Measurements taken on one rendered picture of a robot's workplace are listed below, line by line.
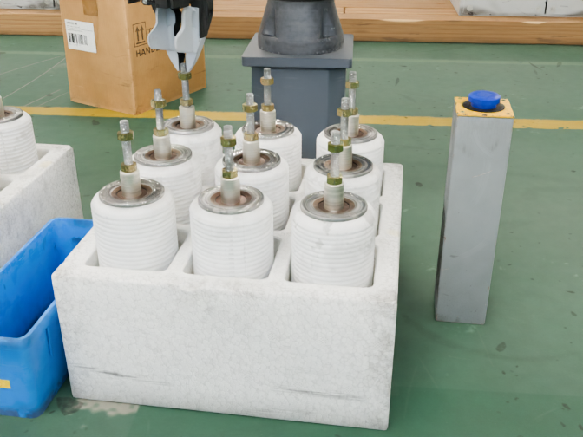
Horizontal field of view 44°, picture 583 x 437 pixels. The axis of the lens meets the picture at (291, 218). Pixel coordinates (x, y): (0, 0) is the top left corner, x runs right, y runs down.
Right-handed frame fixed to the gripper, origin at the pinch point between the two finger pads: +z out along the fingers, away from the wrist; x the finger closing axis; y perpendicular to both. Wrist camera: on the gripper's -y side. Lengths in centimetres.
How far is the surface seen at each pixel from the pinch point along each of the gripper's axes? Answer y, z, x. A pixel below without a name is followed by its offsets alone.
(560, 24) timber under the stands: -185, 28, 28
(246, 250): 22.5, 13.6, 22.1
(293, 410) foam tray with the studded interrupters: 24.3, 32.7, 28.8
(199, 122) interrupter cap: -1.0, 9.3, 1.0
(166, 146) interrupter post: 12.4, 7.8, 4.6
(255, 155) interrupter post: 8.9, 8.3, 15.8
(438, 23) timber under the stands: -170, 28, -11
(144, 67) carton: -63, 23, -57
